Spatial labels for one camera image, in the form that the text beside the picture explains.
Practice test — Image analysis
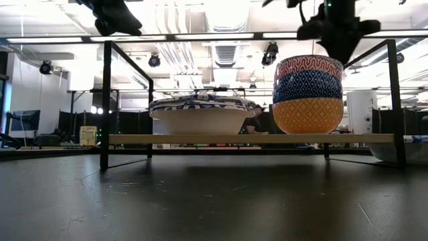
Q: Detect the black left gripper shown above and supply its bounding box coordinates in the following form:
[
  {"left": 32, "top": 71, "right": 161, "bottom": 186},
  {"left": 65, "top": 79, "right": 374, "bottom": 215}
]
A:
[{"left": 75, "top": 0, "right": 144, "bottom": 37}]

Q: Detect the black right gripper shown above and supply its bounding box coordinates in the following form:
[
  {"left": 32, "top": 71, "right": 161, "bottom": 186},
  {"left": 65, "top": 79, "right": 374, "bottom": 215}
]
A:
[{"left": 296, "top": 15, "right": 382, "bottom": 66}]

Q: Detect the red patterned ceramic bowl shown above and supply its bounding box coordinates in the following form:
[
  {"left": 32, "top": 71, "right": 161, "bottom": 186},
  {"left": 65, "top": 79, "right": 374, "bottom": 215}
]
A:
[{"left": 274, "top": 54, "right": 344, "bottom": 81}]

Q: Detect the blue patterned ceramic bowl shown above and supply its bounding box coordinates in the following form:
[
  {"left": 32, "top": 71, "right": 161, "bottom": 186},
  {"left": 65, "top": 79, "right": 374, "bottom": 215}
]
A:
[{"left": 272, "top": 69, "right": 344, "bottom": 104}]

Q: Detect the orange patterned ceramic bowl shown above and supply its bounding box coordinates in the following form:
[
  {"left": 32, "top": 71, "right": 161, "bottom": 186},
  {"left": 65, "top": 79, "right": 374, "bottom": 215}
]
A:
[{"left": 272, "top": 97, "right": 345, "bottom": 135}]

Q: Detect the white cabinet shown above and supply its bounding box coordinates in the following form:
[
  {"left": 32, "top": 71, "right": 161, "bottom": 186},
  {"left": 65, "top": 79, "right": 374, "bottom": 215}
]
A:
[{"left": 346, "top": 90, "right": 379, "bottom": 135}]

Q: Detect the horizontal light bar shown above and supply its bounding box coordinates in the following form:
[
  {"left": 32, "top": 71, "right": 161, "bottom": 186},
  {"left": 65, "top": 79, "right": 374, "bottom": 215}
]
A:
[{"left": 0, "top": 30, "right": 428, "bottom": 45}]

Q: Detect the person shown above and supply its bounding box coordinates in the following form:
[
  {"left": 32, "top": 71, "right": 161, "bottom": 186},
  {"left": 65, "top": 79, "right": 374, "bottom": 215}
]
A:
[{"left": 245, "top": 104, "right": 272, "bottom": 135}]

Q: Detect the yellow cardboard box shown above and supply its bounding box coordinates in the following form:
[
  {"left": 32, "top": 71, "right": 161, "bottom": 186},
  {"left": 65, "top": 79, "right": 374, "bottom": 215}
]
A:
[{"left": 79, "top": 125, "right": 98, "bottom": 147}]

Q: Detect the wooden cutting board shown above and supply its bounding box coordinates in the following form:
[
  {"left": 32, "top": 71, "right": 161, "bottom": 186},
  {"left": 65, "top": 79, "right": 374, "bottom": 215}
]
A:
[{"left": 99, "top": 39, "right": 407, "bottom": 171}]

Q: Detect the dark background monitor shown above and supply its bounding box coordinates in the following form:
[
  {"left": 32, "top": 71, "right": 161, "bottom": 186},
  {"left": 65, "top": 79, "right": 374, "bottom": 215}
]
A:
[{"left": 9, "top": 110, "right": 41, "bottom": 133}]

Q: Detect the black table mat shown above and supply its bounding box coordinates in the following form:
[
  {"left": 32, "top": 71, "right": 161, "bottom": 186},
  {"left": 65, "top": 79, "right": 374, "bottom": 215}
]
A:
[{"left": 0, "top": 153, "right": 428, "bottom": 241}]

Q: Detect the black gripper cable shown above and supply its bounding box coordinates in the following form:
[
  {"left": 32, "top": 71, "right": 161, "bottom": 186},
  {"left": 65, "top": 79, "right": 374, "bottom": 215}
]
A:
[{"left": 298, "top": 0, "right": 309, "bottom": 27}]

